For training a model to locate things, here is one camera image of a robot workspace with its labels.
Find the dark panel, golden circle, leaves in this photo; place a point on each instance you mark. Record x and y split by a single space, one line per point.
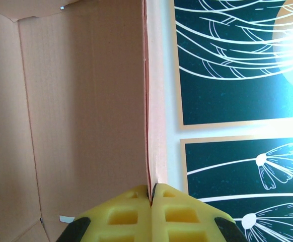
224 95

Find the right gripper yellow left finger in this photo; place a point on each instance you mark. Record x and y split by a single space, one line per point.
121 219

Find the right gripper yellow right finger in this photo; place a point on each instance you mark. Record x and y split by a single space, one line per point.
186 219

